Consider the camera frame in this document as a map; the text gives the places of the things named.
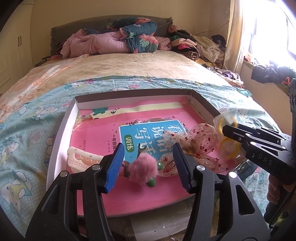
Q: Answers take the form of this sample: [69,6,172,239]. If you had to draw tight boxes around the polka dot sheer scrunchie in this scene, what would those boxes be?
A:
[162,123,229,173]

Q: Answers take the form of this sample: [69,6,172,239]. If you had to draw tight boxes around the cream curtain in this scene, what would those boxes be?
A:
[223,0,246,74]

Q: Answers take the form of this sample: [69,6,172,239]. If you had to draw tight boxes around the pink book with blue label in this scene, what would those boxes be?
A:
[69,95,217,217]

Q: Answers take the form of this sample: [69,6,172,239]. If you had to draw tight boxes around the hello kitty blue quilt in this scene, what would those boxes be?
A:
[1,76,279,235]

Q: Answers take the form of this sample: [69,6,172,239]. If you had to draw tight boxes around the dark clothes on windowsill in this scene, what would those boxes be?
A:
[251,63,295,94]

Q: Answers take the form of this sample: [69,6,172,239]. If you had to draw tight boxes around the person's right hand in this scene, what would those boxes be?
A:
[267,174,292,204]

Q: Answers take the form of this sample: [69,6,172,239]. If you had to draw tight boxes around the yellow hair ties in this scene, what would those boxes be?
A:
[212,107,248,162]

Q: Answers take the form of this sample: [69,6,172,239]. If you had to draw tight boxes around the beige bed blanket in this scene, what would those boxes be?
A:
[0,49,232,105]

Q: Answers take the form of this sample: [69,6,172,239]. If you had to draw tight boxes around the pile of clothes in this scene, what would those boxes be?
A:
[156,25,244,88]

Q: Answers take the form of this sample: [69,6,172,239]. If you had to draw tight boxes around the cream built-in wardrobe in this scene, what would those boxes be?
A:
[1,1,35,95]

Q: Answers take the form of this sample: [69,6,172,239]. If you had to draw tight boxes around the grey upholstered headboard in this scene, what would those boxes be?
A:
[51,15,173,56]

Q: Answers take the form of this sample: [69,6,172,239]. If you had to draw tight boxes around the peach floral blanket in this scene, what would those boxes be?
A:
[1,54,89,122]

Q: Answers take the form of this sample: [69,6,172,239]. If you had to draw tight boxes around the pink quilted comforter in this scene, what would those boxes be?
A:
[60,29,130,59]

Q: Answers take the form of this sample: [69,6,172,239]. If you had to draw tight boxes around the cream claw hair clip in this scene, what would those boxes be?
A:
[67,146,103,173]

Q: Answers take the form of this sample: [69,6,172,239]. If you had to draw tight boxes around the pink pompom hair tie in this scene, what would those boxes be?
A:
[123,154,164,188]

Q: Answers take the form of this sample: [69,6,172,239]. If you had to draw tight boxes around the dark cardboard tray box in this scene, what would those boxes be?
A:
[46,88,234,218]

